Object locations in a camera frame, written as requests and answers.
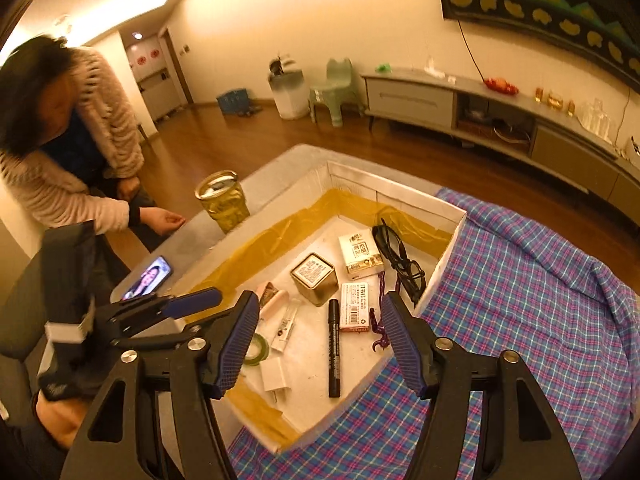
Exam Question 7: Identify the red white card box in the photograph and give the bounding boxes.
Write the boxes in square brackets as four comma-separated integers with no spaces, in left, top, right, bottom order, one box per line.
[340,282,370,333]

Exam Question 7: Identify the black frame glasses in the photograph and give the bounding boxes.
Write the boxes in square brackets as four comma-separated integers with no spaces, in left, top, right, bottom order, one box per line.
[372,219,426,306]

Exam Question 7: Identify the operator left hand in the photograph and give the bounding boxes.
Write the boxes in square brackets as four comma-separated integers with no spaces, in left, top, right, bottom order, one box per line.
[35,392,91,450]

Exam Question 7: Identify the smartphone with lit screen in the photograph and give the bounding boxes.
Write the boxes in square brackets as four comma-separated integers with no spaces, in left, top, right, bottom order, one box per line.
[122,256,172,300]

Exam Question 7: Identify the green tape roll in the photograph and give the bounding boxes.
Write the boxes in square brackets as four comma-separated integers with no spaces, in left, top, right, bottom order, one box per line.
[243,333,270,367]

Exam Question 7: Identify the white tube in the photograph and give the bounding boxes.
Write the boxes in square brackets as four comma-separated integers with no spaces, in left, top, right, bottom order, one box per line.
[270,298,303,352]

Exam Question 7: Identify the small white bottle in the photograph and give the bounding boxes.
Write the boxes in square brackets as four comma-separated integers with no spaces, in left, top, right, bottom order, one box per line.
[259,356,290,403]

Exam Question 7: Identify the square gold tin box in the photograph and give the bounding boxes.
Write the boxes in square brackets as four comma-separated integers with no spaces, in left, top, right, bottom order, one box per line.
[290,252,338,307]

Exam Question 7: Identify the black marker pen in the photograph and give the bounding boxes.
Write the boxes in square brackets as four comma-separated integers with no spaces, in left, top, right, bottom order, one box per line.
[328,299,341,399]

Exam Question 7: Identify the white foam box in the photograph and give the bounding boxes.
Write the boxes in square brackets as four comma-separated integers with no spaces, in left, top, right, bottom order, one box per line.
[171,162,466,454]

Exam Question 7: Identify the blue plaid cloth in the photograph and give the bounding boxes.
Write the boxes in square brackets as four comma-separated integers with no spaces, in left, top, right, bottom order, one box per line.
[229,188,639,479]

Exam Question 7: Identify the white tea box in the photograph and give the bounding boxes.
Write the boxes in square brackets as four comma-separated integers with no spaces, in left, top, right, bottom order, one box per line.
[338,229,384,280]

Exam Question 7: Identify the dark red hook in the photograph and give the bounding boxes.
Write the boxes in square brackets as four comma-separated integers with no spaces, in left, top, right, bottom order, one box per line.
[369,271,390,352]

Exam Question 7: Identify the person in beige sweater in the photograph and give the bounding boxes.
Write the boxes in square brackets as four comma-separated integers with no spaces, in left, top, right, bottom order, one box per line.
[1,36,186,252]

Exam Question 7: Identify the blue plastic basket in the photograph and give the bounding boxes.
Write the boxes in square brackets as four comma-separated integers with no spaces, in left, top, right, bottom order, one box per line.
[216,88,250,116]

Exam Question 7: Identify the white trash bin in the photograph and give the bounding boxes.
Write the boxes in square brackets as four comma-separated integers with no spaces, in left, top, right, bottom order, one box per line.
[268,55,309,120]

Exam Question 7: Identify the green plastic stool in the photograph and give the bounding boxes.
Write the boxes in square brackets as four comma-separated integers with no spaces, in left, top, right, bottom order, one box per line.
[308,58,364,127]

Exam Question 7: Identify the long grey tv cabinet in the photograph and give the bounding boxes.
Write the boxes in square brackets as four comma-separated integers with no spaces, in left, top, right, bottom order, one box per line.
[361,68,639,222]

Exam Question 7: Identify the red fruit plate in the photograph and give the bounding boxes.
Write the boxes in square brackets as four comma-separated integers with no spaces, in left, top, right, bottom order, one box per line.
[484,78,520,96]

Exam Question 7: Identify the dark wall painting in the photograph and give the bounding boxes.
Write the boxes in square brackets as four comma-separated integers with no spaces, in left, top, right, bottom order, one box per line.
[440,0,639,91]

